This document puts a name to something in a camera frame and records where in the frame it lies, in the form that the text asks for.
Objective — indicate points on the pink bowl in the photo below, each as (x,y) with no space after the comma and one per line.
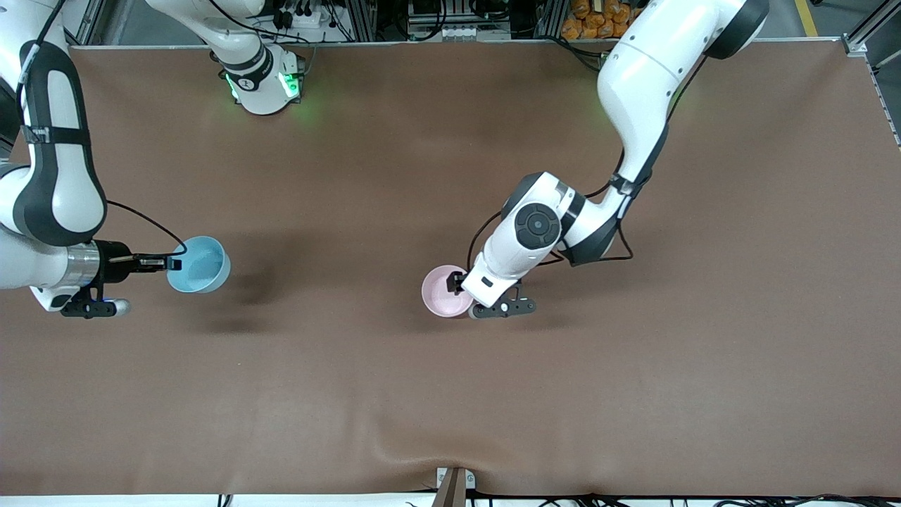
(440,292)

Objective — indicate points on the black electronics box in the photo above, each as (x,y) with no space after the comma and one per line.
(440,10)

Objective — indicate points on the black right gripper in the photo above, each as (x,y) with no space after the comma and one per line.
(112,260)

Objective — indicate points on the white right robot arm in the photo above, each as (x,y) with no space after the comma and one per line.
(63,141)

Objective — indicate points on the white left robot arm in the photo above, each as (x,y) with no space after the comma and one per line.
(640,77)

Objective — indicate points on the white connector block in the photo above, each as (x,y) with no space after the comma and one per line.
(457,32)

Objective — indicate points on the front camera mount post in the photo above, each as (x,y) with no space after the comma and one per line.
(454,487)

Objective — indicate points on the blue bowl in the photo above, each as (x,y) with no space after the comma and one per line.
(200,264)

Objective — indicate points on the aluminium side rail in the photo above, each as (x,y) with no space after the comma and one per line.
(880,84)

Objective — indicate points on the aluminium frame post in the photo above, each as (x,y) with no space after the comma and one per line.
(549,17)
(359,21)
(88,24)

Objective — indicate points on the orange snack packet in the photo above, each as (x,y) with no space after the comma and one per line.
(571,29)
(623,13)
(581,8)
(604,29)

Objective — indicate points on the white power strip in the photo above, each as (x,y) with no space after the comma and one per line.
(310,20)

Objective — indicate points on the aluminium table edge rail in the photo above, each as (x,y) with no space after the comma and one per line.
(422,44)

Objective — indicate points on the brown table mat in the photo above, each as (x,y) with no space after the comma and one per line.
(352,387)

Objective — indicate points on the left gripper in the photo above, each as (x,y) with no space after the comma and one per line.
(461,282)

